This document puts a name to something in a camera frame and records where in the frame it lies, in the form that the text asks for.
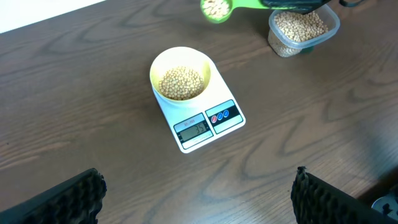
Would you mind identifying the white digital kitchen scale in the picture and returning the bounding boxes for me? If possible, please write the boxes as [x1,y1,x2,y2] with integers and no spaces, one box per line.
[152,59,246,154]

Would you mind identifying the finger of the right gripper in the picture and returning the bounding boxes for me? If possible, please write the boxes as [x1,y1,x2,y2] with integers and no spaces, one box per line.
[273,0,330,14]
[259,0,311,9]

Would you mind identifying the soybeans in yellow bowl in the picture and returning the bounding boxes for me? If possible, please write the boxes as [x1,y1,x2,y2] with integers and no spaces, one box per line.
[159,66,205,101]

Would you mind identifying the pile of soybeans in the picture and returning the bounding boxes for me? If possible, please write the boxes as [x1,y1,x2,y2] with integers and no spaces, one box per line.
[268,11,328,57]

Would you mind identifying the green plastic measuring scoop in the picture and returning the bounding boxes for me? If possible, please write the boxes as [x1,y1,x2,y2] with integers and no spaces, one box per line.
[200,0,271,25]

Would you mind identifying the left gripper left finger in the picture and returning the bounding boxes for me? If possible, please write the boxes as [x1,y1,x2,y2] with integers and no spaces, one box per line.
[1,168,107,224]

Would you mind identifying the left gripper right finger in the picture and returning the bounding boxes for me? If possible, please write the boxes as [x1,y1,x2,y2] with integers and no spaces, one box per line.
[290,166,397,224]

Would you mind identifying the yellow plastic bowl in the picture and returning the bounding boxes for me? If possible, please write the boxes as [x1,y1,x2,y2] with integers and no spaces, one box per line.
[150,47,212,103]

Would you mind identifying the clear plastic bean container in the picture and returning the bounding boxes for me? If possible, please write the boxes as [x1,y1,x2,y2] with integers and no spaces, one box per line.
[267,4,340,57]

